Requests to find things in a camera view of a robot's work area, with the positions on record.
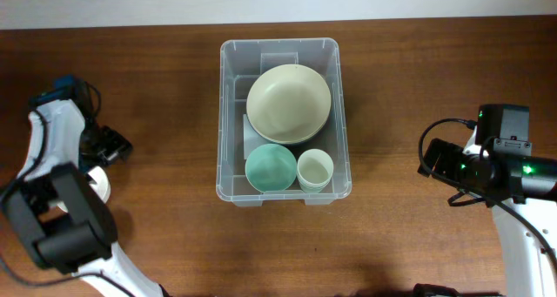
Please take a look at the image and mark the mint green small bowl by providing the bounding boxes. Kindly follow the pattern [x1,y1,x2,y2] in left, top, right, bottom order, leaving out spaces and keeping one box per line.
[245,144,297,192]

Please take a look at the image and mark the dark blue bowl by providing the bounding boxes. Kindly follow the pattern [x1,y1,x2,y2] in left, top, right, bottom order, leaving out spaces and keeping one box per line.
[255,123,327,145]

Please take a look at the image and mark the cream bowl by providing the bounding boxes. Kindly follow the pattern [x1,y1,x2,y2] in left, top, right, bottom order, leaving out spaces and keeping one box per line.
[246,64,332,132]

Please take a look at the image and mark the clear plastic storage bin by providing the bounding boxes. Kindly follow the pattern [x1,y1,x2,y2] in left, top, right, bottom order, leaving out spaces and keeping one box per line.
[216,37,352,206]

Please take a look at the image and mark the white small bowl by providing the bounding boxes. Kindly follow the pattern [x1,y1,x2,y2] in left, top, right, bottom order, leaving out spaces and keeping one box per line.
[78,166,111,204]

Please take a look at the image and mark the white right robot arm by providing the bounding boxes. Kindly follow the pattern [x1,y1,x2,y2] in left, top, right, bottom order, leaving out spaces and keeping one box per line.
[418,130,556,296]

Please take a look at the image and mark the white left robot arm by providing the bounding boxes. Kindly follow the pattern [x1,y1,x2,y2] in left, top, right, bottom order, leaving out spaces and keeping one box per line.
[1,93,167,296]

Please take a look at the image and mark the mint green cup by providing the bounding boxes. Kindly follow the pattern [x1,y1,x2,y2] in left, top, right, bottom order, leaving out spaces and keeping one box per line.
[301,186,330,194]

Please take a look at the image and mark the cream cup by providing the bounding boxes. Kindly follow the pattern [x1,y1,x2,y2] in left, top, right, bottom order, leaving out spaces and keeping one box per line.
[297,149,334,187]

